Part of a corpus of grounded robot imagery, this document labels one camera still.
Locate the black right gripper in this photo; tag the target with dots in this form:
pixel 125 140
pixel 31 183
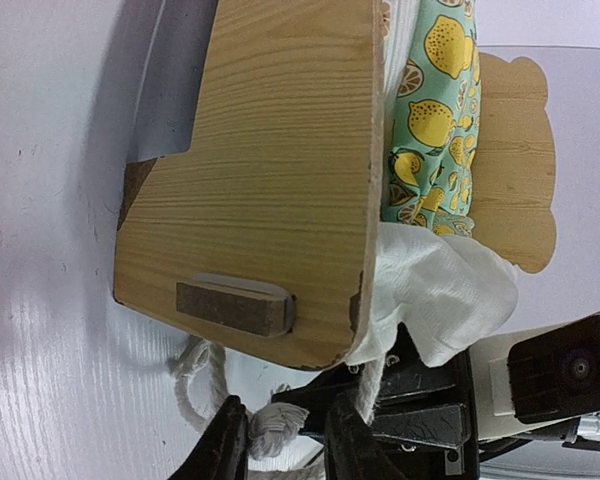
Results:
pixel 424 418

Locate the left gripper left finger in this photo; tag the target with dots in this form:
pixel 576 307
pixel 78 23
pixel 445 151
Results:
pixel 221 452

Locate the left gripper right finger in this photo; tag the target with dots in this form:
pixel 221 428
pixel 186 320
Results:
pixel 350 451

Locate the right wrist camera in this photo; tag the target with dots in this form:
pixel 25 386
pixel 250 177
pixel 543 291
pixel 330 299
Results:
pixel 536 378

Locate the wooden pet bed frame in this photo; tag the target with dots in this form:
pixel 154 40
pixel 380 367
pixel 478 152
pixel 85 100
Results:
pixel 265 235

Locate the lemon print bed cushion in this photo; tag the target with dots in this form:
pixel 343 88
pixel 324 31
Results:
pixel 430 200

